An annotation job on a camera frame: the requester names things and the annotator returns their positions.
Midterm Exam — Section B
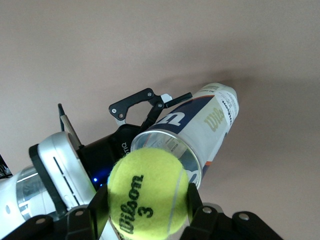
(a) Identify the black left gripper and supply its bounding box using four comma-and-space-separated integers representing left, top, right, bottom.
76, 87, 194, 196

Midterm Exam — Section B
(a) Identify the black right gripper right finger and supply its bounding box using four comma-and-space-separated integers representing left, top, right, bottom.
178, 183, 286, 240

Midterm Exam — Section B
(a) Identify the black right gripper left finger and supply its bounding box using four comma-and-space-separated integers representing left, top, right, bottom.
0, 184, 112, 240

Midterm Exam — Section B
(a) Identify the clear tennis ball can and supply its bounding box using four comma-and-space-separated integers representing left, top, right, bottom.
130, 82, 240, 191

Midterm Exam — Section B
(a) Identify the yellow tennis ball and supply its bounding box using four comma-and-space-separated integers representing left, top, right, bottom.
106, 147, 190, 238

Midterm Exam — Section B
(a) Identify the paper table cover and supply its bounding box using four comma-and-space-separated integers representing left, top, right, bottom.
0, 0, 320, 240

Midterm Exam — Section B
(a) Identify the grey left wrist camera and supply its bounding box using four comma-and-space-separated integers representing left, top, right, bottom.
37, 131, 97, 210

